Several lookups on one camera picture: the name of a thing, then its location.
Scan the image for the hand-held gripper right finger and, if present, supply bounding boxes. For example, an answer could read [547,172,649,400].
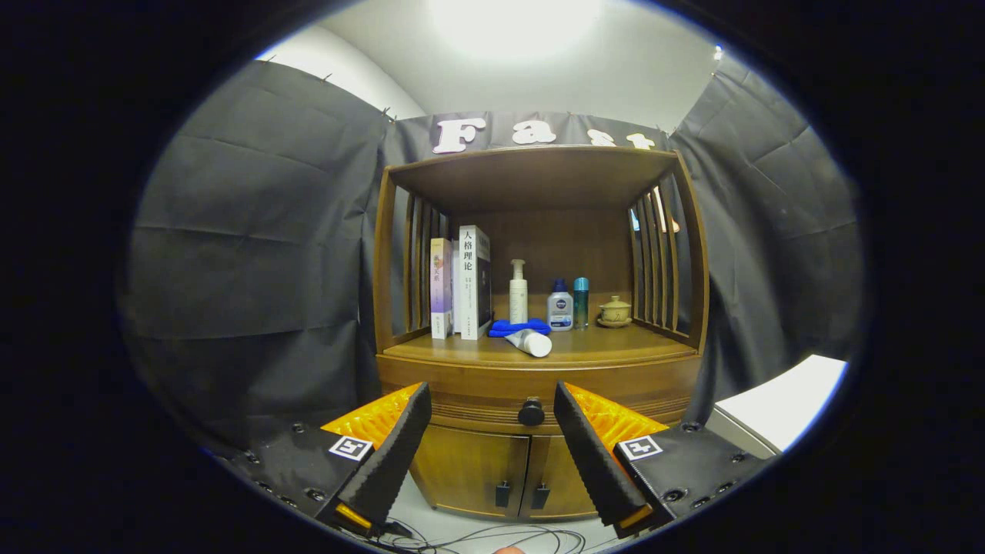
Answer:
[553,380,774,541]

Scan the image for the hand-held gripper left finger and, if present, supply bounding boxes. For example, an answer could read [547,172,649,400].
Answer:
[223,382,433,536]

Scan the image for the wooden drawer with black knob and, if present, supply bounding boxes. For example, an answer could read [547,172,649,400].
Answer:
[376,355,703,438]

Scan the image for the white squeeze tube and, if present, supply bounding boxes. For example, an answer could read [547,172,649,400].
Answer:
[504,329,553,359]

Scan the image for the wooden cabinet door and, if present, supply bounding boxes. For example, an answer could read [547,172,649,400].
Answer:
[408,423,532,518]
[519,435,601,522]

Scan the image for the wooden countertop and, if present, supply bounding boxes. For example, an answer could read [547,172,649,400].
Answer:
[382,322,699,369]

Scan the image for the brown wooden cabinet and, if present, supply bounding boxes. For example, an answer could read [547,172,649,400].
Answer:
[372,145,710,524]

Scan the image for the white bottle with blue pump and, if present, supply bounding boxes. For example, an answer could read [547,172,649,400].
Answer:
[546,278,574,332]

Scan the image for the blue folded cloth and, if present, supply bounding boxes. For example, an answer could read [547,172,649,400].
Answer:
[488,318,553,339]

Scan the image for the purple book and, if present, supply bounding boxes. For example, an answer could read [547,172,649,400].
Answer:
[429,237,454,340]

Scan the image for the thick white book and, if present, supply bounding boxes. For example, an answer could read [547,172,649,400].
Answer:
[452,225,493,342]

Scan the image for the white side furniture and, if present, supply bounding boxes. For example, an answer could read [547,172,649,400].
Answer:
[704,354,849,461]

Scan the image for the black floor cables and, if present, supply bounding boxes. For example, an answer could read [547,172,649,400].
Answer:
[369,519,616,554]

